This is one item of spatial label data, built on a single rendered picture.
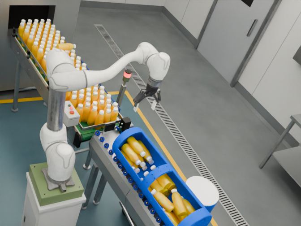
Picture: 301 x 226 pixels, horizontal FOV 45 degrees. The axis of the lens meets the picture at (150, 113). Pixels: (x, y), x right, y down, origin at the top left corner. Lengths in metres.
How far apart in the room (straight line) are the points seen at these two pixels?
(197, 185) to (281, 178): 2.48
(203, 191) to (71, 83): 1.41
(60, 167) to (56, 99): 0.42
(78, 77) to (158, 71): 0.49
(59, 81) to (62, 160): 0.57
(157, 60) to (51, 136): 0.84
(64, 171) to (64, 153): 0.13
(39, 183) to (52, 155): 0.24
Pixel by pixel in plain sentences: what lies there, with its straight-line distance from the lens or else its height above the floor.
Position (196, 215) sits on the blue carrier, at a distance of 2.46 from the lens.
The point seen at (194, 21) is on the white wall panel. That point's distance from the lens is 7.31.
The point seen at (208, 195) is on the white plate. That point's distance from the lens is 2.89.
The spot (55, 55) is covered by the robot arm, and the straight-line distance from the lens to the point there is 2.11.
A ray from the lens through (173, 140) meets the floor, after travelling 4.81.
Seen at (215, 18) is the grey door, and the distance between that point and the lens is 6.81.
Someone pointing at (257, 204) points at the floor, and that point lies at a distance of 4.67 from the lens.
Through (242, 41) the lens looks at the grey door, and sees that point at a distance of 6.31.
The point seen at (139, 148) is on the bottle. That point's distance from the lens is 2.77.
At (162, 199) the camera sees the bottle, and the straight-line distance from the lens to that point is 2.58.
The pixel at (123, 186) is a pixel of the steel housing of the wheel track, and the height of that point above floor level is 0.87.
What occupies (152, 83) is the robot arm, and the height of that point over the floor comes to 1.84.
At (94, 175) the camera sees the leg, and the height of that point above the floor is 0.52.
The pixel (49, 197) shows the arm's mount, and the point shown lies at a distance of 2.45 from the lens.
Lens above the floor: 3.04
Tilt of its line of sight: 37 degrees down
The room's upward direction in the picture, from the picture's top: 22 degrees clockwise
